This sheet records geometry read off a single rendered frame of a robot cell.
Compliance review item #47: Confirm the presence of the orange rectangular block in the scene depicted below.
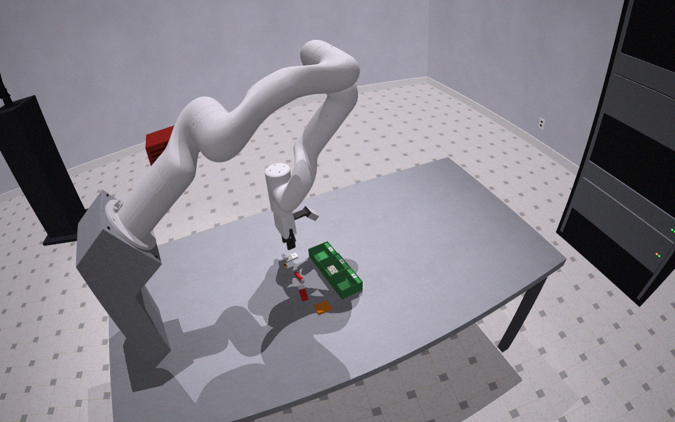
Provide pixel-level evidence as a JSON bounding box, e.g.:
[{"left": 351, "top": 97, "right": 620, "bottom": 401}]
[{"left": 314, "top": 301, "right": 332, "bottom": 315}]

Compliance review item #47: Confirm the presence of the green bin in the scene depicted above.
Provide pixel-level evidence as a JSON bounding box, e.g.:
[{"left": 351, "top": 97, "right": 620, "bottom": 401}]
[{"left": 308, "top": 241, "right": 363, "bottom": 299}]

